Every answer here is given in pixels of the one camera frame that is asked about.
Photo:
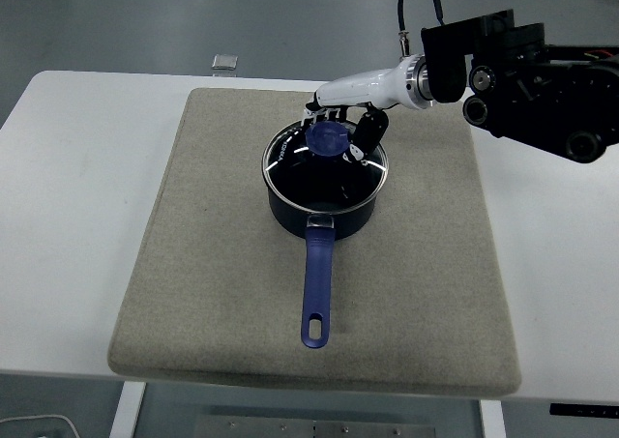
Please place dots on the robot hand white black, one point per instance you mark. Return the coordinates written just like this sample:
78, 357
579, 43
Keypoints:
362, 87

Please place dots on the glass pot lid blue knob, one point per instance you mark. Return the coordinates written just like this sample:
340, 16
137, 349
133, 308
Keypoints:
326, 140

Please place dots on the small silver floor plate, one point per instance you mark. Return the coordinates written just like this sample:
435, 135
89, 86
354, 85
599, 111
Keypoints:
225, 61

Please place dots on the beige fabric mat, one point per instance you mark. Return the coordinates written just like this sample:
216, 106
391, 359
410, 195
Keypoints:
217, 215

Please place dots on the grey metal plate with screws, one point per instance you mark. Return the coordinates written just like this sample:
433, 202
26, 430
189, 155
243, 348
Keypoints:
314, 428

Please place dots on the white table leg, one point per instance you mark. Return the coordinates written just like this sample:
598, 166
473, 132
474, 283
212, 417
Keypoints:
493, 421
126, 409

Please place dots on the black table control panel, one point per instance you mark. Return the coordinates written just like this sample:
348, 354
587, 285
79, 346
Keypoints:
585, 409

